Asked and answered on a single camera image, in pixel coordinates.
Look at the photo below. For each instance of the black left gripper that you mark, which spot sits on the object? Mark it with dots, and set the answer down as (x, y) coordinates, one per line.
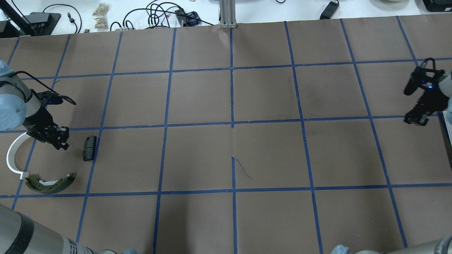
(39, 121)

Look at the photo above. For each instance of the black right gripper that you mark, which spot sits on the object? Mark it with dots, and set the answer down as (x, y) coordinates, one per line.
(431, 98)

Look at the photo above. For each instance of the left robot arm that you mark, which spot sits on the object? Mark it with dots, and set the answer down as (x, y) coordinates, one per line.
(22, 106)

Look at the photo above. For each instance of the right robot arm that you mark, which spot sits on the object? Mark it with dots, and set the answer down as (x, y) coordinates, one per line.
(429, 79)

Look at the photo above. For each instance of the clear plastic tray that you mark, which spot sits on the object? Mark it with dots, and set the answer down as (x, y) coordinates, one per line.
(447, 123)

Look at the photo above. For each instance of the black brake pad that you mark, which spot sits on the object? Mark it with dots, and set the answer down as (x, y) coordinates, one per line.
(89, 148)

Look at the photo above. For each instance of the green brake shoe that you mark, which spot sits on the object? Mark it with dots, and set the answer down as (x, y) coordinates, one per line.
(34, 183)

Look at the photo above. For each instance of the white curved plastic strip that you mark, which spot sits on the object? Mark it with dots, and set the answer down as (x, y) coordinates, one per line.
(11, 156)

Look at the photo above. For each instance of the black monitor stand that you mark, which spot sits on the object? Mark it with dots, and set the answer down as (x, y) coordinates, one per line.
(16, 24)

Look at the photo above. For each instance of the bag of small parts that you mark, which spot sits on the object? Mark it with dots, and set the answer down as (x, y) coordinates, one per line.
(100, 16)

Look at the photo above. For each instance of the black power adapter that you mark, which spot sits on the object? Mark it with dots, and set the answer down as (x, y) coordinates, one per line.
(330, 10)

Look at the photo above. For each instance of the aluminium frame post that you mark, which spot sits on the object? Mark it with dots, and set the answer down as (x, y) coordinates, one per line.
(227, 14)

